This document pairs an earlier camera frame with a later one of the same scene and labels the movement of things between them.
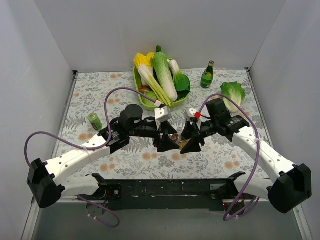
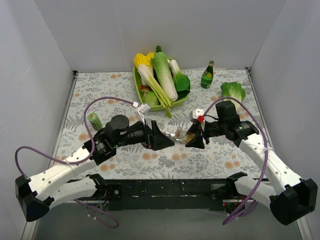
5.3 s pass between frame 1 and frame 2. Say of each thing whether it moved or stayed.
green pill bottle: stayed
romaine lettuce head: stayed
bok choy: stayed
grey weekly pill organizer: moved
